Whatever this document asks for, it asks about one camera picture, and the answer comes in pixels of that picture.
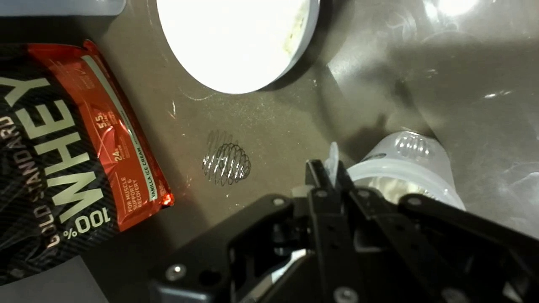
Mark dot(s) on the clear plastic shaker cup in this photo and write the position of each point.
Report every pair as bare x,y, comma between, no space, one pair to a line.
408,162

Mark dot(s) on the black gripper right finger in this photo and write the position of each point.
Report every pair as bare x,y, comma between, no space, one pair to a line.
424,251

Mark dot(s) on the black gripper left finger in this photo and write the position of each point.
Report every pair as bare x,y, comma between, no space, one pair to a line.
307,237

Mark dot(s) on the wire whisk ball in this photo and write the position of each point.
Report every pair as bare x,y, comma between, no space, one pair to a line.
225,162

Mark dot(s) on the white bowl with powder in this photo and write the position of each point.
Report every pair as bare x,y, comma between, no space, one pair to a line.
238,45

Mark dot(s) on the tall frosted shaker cup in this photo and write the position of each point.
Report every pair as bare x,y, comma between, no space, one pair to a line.
62,7

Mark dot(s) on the black whey protein bag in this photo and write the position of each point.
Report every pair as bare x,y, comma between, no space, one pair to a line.
75,165

